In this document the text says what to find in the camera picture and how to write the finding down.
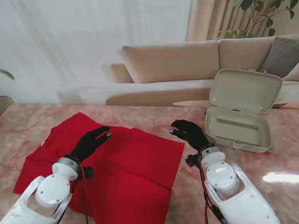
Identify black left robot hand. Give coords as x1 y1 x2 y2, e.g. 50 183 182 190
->
69 126 112 162

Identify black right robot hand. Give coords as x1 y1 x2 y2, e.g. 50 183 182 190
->
169 119 211 151

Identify red shirt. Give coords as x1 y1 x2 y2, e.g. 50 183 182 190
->
12 112 185 224

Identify beige hard-shell suitcase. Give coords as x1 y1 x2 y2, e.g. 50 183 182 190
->
205 67 284 154

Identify light wooden coffee table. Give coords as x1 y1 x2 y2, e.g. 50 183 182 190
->
172 99 299 110

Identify beige sofa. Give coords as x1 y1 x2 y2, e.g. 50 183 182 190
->
56 34 299 107

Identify potted plant with beige pot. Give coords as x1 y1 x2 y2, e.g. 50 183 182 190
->
0 68 16 117

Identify white sheer curtain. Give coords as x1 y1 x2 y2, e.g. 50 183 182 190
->
0 0 191 105

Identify tall green leafy plant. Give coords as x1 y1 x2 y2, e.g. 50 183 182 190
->
216 0 296 40

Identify beige pleated curtain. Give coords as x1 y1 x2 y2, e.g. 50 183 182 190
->
185 0 299 43

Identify cream cushion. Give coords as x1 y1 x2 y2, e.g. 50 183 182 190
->
281 68 299 82

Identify grey-brown cushion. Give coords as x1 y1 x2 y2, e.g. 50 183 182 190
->
259 36 299 79

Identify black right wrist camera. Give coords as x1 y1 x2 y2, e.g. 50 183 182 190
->
185 154 201 168

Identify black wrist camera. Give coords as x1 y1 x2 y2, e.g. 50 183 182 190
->
185 154 201 168
81 166 95 181

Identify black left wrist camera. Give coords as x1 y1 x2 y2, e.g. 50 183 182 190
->
81 166 95 181

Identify red-black left arm cable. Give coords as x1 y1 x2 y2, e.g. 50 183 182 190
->
69 162 90 224

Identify red-black arm cable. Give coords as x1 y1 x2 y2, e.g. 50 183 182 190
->
69 162 90 224
198 149 225 224

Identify red-black right arm cable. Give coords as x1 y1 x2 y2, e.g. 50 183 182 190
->
198 149 225 224

